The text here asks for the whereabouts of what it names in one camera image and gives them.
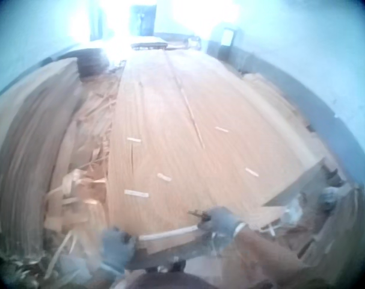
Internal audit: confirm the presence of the pile of veneer scraps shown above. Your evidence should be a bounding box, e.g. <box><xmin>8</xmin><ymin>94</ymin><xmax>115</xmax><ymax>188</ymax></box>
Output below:
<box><xmin>46</xmin><ymin>68</ymin><xmax>120</xmax><ymax>232</ymax></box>

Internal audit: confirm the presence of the long white tape strip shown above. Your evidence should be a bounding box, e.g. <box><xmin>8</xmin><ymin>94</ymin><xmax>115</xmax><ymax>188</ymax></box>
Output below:
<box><xmin>139</xmin><ymin>225</ymin><xmax>201</xmax><ymax>242</ymax></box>

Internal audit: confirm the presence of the dark stack of sheets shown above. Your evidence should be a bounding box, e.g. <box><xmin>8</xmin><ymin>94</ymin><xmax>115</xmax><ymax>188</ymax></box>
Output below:
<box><xmin>76</xmin><ymin>47</ymin><xmax>110</xmax><ymax>78</ymax></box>

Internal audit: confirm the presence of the person's left hand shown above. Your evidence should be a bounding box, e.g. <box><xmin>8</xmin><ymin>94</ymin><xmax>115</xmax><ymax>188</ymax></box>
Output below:
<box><xmin>101</xmin><ymin>226</ymin><xmax>138</xmax><ymax>274</ymax></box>

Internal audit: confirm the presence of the small workshop machine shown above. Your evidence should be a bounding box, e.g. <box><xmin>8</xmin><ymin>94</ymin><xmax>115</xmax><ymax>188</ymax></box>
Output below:
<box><xmin>184</xmin><ymin>37</ymin><xmax>203</xmax><ymax>51</ymax></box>

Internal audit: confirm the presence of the small brown hand tool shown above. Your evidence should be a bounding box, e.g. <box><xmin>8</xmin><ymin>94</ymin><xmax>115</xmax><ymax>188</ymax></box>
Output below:
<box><xmin>187</xmin><ymin>210</ymin><xmax>212</xmax><ymax>223</ymax></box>

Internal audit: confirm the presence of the low pallet of boards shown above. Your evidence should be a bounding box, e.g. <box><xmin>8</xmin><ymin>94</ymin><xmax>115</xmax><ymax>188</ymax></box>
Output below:
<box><xmin>130</xmin><ymin>36</ymin><xmax>168</xmax><ymax>51</ymax></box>

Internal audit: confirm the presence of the person's right hand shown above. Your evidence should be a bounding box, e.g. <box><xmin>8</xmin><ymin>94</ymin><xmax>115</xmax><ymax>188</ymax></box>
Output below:
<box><xmin>199</xmin><ymin>207</ymin><xmax>242</xmax><ymax>238</ymax></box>

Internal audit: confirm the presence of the curved stack of veneer sheets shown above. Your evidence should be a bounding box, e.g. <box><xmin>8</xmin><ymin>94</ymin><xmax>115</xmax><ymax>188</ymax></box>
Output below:
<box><xmin>0</xmin><ymin>57</ymin><xmax>82</xmax><ymax>259</ymax></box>

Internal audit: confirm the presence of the dark upright stand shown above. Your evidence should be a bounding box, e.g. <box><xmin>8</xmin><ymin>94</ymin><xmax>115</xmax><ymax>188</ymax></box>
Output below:
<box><xmin>219</xmin><ymin>26</ymin><xmax>241</xmax><ymax>60</ymax></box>

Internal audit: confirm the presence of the large wood veneer sheet stack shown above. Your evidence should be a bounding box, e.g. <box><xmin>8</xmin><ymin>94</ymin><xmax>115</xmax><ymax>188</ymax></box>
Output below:
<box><xmin>105</xmin><ymin>49</ymin><xmax>328</xmax><ymax>242</ymax></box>

